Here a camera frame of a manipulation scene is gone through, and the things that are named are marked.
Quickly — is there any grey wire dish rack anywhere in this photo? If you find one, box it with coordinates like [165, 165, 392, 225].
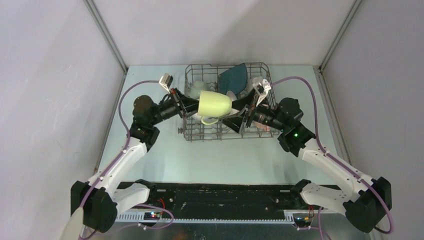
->
[178, 62, 279, 142]

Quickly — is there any pale green ceramic bowl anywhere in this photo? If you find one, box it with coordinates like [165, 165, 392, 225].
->
[188, 81, 209, 100]

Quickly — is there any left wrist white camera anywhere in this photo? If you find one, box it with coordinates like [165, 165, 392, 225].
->
[158, 73, 174, 94]

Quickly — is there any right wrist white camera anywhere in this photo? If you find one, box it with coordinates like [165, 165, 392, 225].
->
[254, 78, 272, 107]

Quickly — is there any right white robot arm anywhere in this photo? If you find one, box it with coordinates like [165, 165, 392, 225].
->
[221, 96, 392, 233]

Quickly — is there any wrist white camera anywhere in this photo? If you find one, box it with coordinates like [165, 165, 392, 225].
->
[158, 73, 174, 94]
[254, 78, 272, 107]

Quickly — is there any right controller board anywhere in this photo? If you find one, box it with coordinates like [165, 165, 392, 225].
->
[293, 217, 313, 229]

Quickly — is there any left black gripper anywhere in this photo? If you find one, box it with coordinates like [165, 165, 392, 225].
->
[149, 88, 208, 126]

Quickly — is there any white ceramic bowl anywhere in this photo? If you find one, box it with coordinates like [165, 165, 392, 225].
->
[191, 113, 202, 122]

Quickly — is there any pink mug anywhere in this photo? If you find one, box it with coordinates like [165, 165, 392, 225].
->
[252, 121, 271, 132]

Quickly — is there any teal square plate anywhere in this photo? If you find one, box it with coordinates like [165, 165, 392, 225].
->
[217, 63, 248, 95]

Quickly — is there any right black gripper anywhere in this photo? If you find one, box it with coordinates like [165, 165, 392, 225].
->
[218, 87, 288, 134]

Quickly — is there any left controller board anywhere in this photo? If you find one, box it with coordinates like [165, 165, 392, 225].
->
[143, 211, 162, 221]

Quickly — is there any white scalloped plate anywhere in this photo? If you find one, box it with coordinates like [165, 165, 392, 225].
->
[226, 90, 239, 116]

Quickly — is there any yellow green mug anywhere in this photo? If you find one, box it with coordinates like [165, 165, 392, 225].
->
[197, 90, 232, 125]

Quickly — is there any pink white bowl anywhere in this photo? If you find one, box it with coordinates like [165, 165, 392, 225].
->
[246, 76, 264, 93]

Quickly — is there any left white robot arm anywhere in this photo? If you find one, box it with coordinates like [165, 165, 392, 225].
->
[62, 88, 199, 240]

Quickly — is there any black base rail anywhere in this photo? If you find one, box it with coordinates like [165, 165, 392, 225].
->
[146, 182, 310, 222]

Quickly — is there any controller board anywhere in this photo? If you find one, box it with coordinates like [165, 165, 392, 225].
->
[143, 211, 162, 221]
[293, 217, 313, 229]

